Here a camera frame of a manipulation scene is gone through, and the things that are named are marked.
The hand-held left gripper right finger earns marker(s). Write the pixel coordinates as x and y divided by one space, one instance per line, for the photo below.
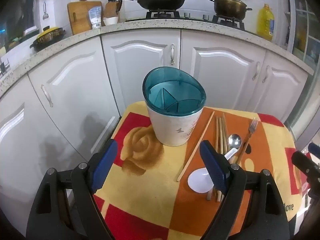
212 165

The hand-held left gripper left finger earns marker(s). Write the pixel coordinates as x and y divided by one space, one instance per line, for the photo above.
105 165

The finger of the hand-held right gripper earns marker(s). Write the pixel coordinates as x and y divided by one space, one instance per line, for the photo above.
303 165
314 148

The white plastic spoon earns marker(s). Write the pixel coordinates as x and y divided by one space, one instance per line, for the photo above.
197 180

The wooden chopstick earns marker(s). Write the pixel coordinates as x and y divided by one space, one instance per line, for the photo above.
216 135
225 130
197 143
221 135

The metal spoon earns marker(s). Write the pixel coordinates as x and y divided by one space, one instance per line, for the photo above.
235 140

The white utensil holder teal lid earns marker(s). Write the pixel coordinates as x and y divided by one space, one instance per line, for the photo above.
172 127

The printed rose blanket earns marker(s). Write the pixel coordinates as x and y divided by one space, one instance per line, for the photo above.
150 192

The white cabinet door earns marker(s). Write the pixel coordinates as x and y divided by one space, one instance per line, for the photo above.
220 67
285 92
25 142
75 80
137 55

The glass door cabinet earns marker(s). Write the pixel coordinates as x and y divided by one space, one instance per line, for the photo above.
305 17

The yellow oil bottle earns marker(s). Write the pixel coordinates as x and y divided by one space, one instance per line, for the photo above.
265 22

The yellow black casserole dish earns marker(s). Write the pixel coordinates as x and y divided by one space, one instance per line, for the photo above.
48 36

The white bowl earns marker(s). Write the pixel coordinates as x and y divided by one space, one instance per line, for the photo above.
110 21

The speckled kitchen countertop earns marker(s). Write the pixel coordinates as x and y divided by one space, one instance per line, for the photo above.
150 25

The white blue packet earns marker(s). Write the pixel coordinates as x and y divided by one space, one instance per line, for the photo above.
95 17

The wooden cutting board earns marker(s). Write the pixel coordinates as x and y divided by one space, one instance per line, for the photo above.
80 17

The white food container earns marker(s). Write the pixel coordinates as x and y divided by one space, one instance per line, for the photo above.
30 31

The wooden knife block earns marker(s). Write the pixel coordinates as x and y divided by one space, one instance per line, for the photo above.
110 10

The bronze cooking pot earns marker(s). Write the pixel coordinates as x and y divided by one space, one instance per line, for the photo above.
228 7

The black gas stove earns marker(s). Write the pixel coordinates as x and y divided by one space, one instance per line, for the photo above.
162 13

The metal peeler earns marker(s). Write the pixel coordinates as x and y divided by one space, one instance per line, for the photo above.
45 16

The dark window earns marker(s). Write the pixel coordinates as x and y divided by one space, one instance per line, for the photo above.
15 10

